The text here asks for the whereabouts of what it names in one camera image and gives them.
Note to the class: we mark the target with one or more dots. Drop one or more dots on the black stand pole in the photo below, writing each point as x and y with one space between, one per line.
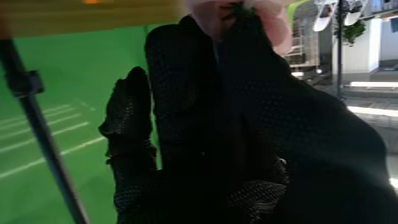
39 133

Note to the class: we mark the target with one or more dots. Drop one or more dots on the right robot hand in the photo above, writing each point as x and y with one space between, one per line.
254 140

